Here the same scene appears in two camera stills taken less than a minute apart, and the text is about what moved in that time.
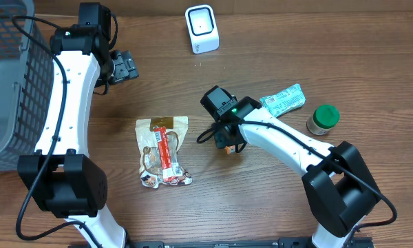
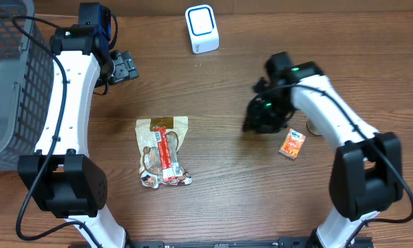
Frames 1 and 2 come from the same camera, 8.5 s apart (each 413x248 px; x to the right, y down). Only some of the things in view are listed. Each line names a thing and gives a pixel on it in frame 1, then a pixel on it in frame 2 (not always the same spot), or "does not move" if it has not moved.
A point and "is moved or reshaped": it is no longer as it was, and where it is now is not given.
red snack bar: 162,143 does not move
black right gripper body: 222,140 to 261,121
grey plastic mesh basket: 20,87 does not move
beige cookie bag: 151,165 does not move
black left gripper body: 124,69 does not move
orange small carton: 230,149 is moved or reshaped
